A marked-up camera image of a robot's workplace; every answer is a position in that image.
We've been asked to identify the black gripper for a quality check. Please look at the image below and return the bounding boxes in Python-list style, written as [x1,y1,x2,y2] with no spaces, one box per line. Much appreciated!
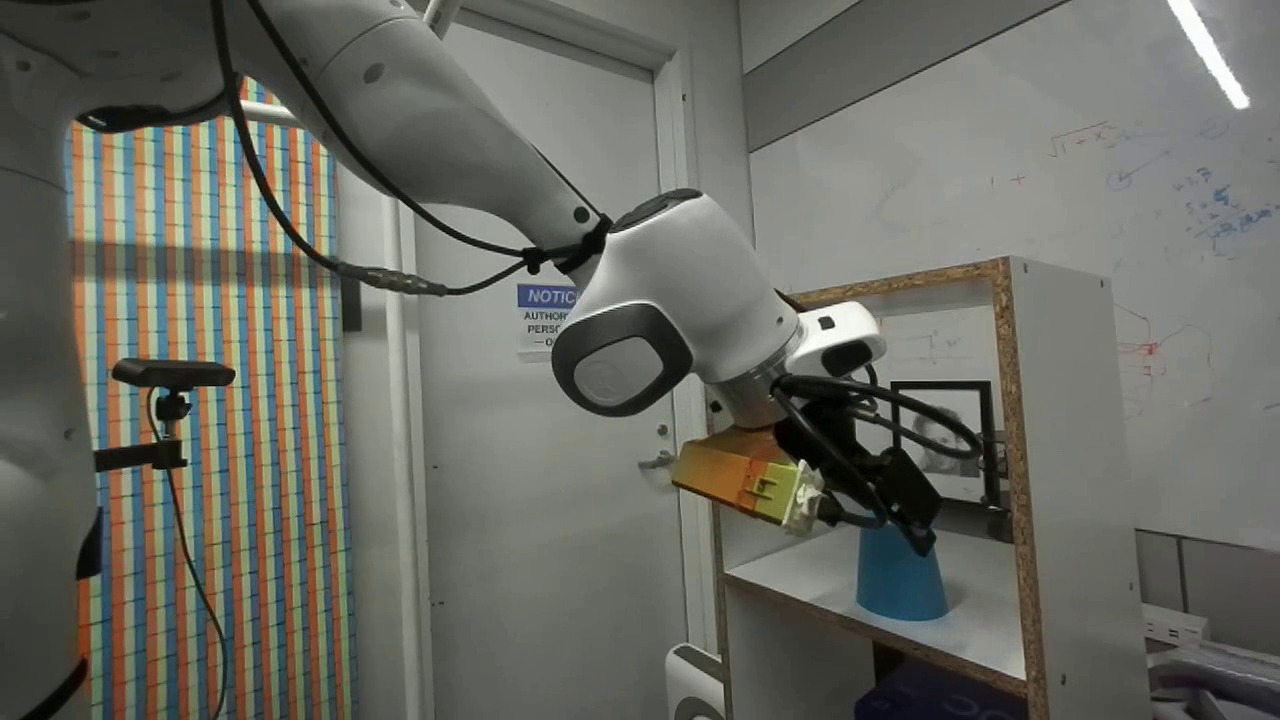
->
[816,431,940,557]

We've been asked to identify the blue plastic cup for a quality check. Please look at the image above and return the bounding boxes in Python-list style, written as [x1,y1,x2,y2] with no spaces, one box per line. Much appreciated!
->
[858,523,949,620]

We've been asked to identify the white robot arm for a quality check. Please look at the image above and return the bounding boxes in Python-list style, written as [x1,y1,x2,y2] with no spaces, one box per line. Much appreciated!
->
[0,0,886,720]

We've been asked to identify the white wooden shelf unit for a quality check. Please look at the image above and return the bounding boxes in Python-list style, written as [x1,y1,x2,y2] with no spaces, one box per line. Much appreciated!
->
[715,255,1151,720]

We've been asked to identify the framed portrait photo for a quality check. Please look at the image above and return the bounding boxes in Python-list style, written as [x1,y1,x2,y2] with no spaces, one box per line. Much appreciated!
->
[892,382,1000,507]

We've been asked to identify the white appliance near floor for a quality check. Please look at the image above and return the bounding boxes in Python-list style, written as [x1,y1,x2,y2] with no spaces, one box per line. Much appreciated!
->
[663,643,730,720]

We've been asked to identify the grey clutter at right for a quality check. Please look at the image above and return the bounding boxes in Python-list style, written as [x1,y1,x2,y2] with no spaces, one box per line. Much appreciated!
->
[1146,603,1280,720]

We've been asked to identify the white door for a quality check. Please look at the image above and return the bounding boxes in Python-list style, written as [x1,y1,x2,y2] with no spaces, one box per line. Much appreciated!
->
[405,12,706,720]

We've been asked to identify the blue white notice sign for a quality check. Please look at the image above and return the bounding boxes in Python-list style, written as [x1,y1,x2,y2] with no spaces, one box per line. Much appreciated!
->
[515,283,578,354]

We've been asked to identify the ceiling light strip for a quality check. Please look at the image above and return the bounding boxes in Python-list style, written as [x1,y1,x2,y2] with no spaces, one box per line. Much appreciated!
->
[1165,0,1251,113]

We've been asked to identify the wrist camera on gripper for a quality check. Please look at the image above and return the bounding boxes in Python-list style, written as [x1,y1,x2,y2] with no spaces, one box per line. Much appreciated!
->
[673,431,823,534]

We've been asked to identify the metal door handle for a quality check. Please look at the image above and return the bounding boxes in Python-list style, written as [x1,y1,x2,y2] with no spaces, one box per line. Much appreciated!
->
[636,426,676,488]

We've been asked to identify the black wall switch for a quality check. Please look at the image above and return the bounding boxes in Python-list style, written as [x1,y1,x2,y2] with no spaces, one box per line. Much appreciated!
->
[342,275,363,334]

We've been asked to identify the black camera on stand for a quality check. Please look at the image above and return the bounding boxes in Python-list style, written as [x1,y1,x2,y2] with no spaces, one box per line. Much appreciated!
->
[91,358,238,473]

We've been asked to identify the black camera cable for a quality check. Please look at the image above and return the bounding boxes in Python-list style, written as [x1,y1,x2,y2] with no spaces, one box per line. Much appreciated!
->
[140,395,238,720]

